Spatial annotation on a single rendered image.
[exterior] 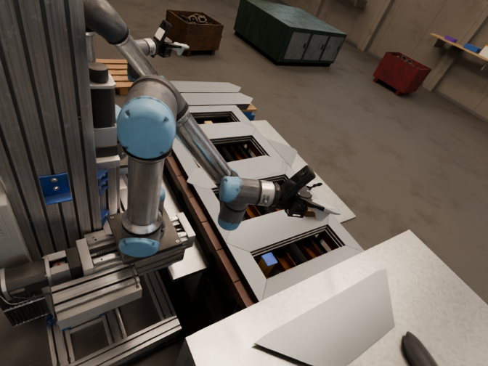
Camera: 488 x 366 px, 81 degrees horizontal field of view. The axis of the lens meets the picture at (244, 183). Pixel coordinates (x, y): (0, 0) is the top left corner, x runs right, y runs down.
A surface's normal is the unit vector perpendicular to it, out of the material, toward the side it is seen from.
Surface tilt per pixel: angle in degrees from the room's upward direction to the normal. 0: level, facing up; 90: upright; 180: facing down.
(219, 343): 0
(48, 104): 90
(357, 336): 0
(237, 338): 0
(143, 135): 82
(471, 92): 90
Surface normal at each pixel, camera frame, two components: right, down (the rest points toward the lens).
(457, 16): -0.81, 0.19
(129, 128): 0.15, 0.59
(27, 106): 0.51, 0.68
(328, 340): 0.27, -0.71
